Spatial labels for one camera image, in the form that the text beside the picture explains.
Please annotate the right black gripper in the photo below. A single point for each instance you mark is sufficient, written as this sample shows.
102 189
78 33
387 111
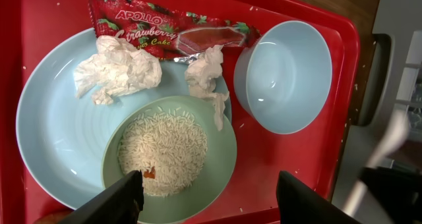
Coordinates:
398 192

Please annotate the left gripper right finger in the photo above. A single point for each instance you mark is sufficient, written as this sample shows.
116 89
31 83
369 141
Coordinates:
298 204

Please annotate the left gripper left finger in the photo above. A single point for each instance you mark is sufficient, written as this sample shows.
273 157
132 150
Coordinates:
120 203

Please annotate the white plastic spoon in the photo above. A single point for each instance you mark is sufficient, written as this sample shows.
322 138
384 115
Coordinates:
394 137

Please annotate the green bowl with rice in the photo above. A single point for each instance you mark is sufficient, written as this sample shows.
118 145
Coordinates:
185 162

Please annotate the light blue bowl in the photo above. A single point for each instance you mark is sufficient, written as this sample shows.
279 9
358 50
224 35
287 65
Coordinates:
284 79

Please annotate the small white tissue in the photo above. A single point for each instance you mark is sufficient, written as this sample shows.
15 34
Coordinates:
201 77

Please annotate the red strawberry cake wrapper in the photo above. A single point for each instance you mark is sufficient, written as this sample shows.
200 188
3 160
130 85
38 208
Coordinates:
167 33

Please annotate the light blue plate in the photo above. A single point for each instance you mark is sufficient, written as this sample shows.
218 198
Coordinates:
62 138

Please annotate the black tray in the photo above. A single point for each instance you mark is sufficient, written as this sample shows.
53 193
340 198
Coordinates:
376 81

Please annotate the red serving tray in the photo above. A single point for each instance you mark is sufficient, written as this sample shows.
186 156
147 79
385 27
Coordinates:
32 28

